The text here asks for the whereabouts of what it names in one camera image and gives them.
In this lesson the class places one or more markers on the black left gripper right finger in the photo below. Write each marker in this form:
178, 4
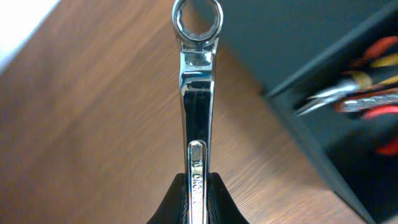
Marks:
221, 207

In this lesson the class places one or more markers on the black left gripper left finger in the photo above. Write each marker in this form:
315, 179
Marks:
173, 207

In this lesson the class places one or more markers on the orange black needle nose pliers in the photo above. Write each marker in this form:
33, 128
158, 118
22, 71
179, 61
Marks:
382, 47

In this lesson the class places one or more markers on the orange socket bit rail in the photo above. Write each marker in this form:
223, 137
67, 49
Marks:
351, 105

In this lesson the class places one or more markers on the red handled small pliers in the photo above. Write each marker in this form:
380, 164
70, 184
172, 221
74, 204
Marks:
387, 139

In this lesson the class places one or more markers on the silver double ring wrench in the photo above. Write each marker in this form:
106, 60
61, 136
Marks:
197, 89

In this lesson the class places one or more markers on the yellow black stubby screwdriver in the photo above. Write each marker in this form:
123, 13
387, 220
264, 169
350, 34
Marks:
379, 72

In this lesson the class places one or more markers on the black open box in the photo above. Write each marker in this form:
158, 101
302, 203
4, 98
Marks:
296, 48

